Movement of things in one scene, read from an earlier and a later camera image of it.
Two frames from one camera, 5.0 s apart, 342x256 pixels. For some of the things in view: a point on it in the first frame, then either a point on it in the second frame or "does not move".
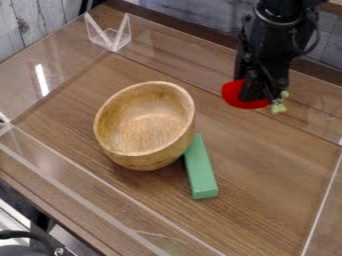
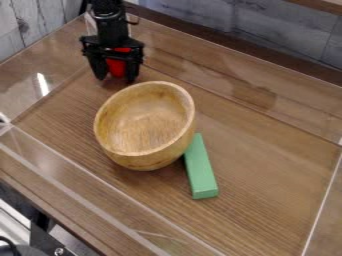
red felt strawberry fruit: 232,95 to 116,63
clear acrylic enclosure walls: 119,137 does not move
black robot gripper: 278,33 to 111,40
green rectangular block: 201,180 does not move
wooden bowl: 143,122 does not move
